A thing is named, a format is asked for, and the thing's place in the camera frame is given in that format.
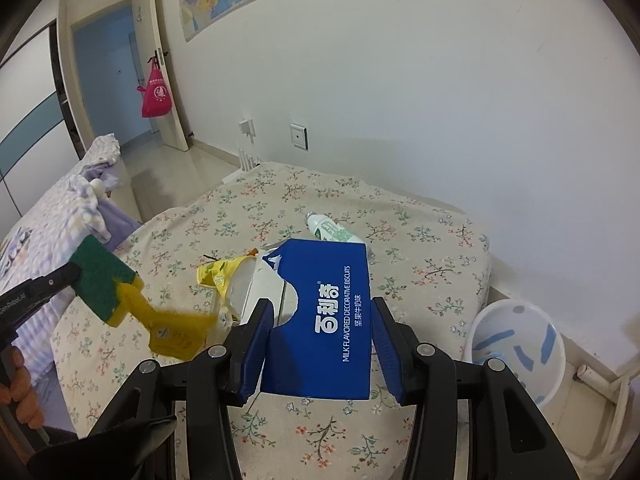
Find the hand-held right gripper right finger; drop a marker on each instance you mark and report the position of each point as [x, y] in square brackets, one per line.
[387, 355]

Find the white wall charger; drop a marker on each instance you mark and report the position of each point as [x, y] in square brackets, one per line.
[247, 127]

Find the person's left hand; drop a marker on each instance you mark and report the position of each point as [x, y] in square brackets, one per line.
[22, 390]

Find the blue biscuit box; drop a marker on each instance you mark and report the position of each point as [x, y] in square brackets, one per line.
[325, 320]

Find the white router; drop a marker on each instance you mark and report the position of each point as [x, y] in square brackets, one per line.
[247, 159]

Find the yellow printed wrapper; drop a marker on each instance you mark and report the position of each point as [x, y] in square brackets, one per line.
[217, 272]

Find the green and yellow sponge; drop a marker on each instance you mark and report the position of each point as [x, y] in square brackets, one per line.
[102, 280]

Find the white plastic basin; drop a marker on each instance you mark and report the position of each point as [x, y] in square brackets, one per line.
[515, 345]

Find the purple checked blanket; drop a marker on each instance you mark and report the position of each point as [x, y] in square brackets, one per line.
[65, 210]

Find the plain yellow wrapper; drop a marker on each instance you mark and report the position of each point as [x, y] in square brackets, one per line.
[170, 330]

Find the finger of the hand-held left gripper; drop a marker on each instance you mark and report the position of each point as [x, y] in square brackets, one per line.
[55, 280]

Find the red bag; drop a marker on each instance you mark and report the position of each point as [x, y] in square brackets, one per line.
[157, 92]

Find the wall socket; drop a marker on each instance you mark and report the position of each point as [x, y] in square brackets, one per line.
[299, 137]

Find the white door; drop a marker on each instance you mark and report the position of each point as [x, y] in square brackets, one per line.
[167, 35]

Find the white bottle green label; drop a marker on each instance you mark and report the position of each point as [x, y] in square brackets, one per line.
[332, 230]

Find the wardrobe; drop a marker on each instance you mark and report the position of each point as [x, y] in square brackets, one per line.
[27, 110]

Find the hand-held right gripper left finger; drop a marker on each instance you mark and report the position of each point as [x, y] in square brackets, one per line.
[250, 355]

